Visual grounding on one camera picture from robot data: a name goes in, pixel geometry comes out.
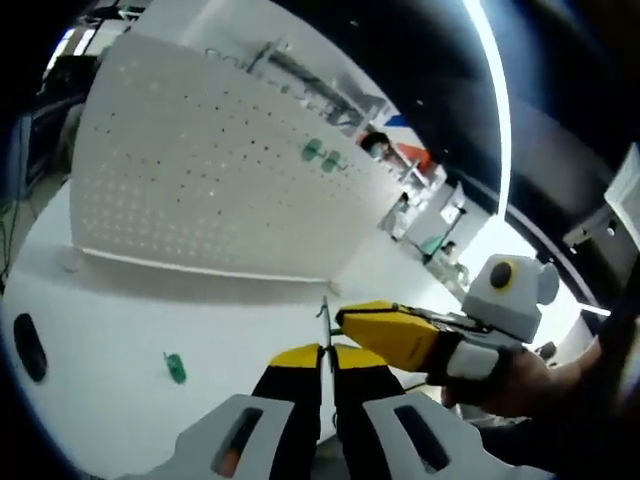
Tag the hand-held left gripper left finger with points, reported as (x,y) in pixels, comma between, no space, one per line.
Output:
(270,430)

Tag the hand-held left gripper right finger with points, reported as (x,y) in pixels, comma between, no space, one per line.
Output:
(380,440)

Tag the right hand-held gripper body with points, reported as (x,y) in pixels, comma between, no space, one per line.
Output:
(510,300)

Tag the white perforated mounting plate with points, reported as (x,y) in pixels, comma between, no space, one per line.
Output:
(210,190)

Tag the long ceiling light strip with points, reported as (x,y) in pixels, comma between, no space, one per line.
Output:
(502,125)

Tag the red white blue banner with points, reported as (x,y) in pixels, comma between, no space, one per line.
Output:
(397,120)

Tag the metal shelf rack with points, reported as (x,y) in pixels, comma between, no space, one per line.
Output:
(310,85)

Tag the black computer mouse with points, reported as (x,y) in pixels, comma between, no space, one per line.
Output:
(30,347)

